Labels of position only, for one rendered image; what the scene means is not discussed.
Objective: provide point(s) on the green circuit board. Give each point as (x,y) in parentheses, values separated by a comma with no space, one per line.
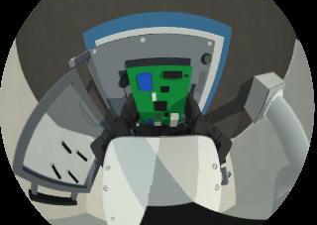
(160,92)

